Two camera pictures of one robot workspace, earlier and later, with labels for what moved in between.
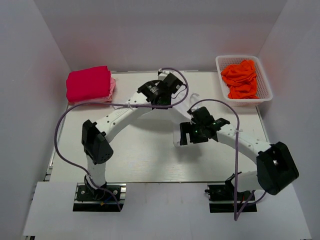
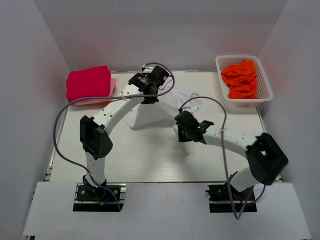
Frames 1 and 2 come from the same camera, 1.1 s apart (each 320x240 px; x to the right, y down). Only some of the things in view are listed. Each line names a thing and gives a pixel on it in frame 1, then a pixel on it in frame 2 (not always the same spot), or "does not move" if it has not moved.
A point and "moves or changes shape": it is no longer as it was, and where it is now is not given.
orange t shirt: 240,79 does not move
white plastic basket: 242,80 does not move
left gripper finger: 161,101 → 149,100
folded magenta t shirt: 88,84 does not move
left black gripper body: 167,96 → 156,92
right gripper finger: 184,128 does not move
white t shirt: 177,112 moves or changes shape
